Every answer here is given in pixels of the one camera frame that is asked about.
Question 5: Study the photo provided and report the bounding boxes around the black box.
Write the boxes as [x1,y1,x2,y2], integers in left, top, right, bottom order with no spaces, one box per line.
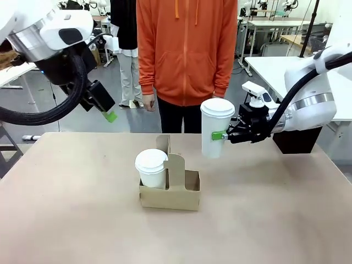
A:
[272,125,323,155]

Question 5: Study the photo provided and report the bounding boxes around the person's right forearm orange sleeve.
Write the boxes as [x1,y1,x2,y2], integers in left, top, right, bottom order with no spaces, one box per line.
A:
[138,46,158,96]

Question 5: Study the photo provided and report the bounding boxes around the person's right hand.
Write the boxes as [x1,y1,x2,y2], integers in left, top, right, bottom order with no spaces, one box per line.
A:
[142,93,156,112]

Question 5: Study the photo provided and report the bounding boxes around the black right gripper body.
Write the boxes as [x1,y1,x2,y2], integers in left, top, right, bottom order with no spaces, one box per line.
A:
[238,103,272,144]

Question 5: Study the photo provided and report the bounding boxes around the tall white paper cup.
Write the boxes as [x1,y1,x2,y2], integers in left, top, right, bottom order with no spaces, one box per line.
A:
[201,112,233,160]

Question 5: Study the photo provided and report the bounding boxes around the large white table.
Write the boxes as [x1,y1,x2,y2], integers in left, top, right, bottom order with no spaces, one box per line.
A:
[244,56,352,123]

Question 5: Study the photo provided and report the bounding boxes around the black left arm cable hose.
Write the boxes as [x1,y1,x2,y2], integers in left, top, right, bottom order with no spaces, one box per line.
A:
[0,53,89,127]

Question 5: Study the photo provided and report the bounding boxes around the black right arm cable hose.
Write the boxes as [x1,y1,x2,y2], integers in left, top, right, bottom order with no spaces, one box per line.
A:
[268,51,352,135]

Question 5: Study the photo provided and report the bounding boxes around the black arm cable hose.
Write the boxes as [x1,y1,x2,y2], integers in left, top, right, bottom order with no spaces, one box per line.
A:
[0,53,89,127]
[268,51,352,135]

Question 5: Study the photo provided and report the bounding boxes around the black tripod pole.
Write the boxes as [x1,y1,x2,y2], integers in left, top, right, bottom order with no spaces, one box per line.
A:
[299,0,321,58]

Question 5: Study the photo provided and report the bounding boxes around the wire mesh basket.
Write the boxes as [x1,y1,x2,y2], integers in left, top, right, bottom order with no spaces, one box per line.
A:
[309,37,329,55]

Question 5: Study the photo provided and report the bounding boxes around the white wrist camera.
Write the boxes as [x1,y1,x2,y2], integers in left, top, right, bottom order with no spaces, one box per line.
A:
[241,81,273,107]
[102,34,121,55]

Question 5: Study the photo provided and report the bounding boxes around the brown furry wig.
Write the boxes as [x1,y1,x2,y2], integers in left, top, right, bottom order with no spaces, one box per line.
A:
[0,46,18,69]

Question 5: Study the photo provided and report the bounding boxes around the background person in white trousers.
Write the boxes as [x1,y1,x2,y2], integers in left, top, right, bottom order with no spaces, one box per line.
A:
[109,0,144,108]

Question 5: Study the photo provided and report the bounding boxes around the white plastic cup lid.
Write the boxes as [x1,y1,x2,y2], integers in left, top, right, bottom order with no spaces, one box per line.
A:
[200,98,236,119]
[134,148,169,174]

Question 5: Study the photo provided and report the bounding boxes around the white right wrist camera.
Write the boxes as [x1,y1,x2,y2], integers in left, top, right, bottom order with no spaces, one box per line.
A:
[241,81,273,107]

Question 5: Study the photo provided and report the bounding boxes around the brown cardboard cup carrier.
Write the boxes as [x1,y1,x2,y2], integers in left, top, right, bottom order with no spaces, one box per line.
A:
[139,134,201,212]

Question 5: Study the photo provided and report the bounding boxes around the small white side table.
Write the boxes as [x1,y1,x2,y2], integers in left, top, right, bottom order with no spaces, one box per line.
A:
[0,62,39,89]

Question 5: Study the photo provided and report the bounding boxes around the grey background lab table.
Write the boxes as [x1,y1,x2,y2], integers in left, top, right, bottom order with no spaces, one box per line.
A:
[238,18,311,64]

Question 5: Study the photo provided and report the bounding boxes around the person in orange hoodie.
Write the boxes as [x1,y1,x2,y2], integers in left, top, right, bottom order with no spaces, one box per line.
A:
[136,0,239,134]

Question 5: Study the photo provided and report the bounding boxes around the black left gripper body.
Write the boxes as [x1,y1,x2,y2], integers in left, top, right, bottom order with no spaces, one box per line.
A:
[79,80,116,113]

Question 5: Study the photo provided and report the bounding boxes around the person's left forearm orange sleeve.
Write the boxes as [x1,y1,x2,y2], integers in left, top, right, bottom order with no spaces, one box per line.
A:
[213,46,238,98]

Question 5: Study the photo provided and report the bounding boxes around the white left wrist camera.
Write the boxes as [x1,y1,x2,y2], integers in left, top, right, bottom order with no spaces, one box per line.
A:
[102,34,121,55]

